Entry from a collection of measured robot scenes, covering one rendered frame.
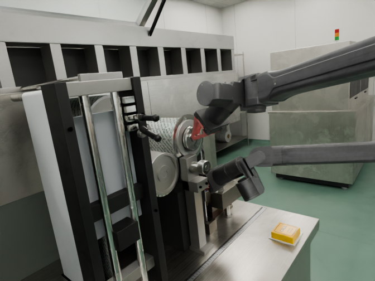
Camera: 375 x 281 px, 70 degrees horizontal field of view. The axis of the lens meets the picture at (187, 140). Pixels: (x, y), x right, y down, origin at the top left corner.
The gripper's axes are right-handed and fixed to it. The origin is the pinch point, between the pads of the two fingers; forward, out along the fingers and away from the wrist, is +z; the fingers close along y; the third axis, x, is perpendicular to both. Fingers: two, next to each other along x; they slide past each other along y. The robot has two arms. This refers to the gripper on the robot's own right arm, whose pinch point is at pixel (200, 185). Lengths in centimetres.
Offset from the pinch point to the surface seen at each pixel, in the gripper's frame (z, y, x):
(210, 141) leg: 43, 71, 20
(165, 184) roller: -5.3, -17.7, 5.7
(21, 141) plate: 14, -41, 36
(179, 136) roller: -12.5, -10.8, 16.0
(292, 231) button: -16.6, 9.8, -26.1
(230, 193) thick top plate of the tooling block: -2.3, 9.2, -7.4
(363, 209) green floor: 36, 222, -103
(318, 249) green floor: 52, 137, -93
